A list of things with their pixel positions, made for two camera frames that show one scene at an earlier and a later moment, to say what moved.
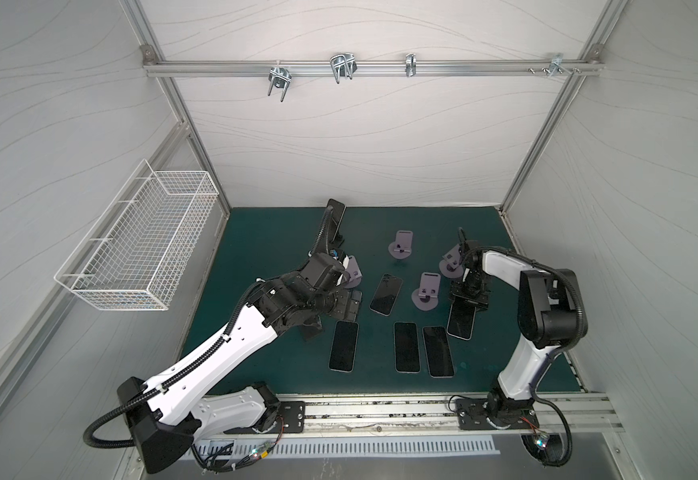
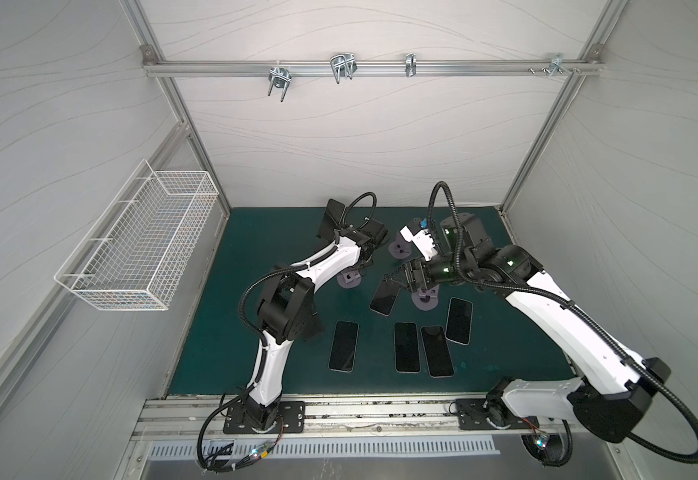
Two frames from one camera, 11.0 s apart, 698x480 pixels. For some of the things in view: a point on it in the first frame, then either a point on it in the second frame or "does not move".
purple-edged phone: x=438 y=353 does not move
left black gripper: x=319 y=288 → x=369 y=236
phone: x=344 y=346 does not move
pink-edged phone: x=386 y=295 does not move
